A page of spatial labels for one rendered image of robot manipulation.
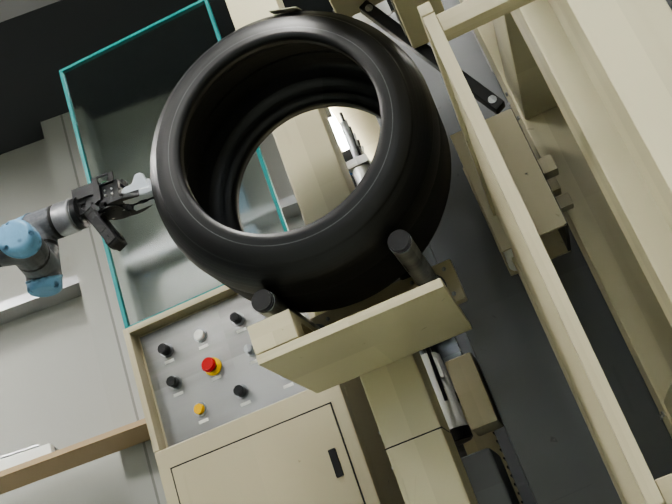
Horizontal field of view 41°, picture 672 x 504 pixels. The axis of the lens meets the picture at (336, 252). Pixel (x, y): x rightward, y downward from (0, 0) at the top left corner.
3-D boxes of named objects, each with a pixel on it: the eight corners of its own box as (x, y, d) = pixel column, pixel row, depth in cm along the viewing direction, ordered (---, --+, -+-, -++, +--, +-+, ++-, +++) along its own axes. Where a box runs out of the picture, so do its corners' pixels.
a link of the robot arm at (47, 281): (15, 284, 184) (11, 236, 188) (33, 302, 194) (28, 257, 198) (53, 276, 184) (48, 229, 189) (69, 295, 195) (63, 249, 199)
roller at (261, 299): (304, 334, 200) (322, 324, 199) (313, 351, 198) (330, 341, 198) (246, 296, 168) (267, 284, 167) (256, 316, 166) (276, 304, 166)
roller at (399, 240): (446, 283, 194) (438, 302, 193) (428, 275, 196) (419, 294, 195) (415, 233, 162) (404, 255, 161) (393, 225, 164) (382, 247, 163)
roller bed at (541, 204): (511, 276, 206) (462, 168, 217) (571, 251, 204) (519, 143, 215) (501, 251, 188) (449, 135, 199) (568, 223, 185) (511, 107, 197)
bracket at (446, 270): (303, 370, 200) (290, 330, 204) (468, 301, 194) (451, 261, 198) (299, 367, 197) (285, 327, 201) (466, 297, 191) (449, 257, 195)
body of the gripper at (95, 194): (114, 169, 191) (64, 187, 193) (120, 204, 188) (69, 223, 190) (131, 181, 198) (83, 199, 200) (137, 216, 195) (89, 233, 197)
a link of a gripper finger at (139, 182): (155, 163, 189) (116, 177, 191) (159, 187, 187) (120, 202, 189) (161, 168, 192) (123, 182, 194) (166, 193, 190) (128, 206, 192)
